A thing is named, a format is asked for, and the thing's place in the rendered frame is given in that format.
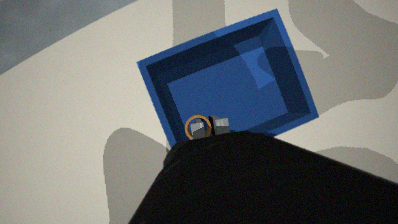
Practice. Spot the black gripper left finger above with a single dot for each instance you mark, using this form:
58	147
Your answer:
198	130

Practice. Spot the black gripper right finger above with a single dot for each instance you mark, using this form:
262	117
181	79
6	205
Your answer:
219	125

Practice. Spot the blue open crate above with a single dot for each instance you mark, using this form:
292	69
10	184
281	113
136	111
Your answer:
247	72

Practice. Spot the bronze bushing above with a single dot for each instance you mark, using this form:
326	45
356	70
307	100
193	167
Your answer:
189	133

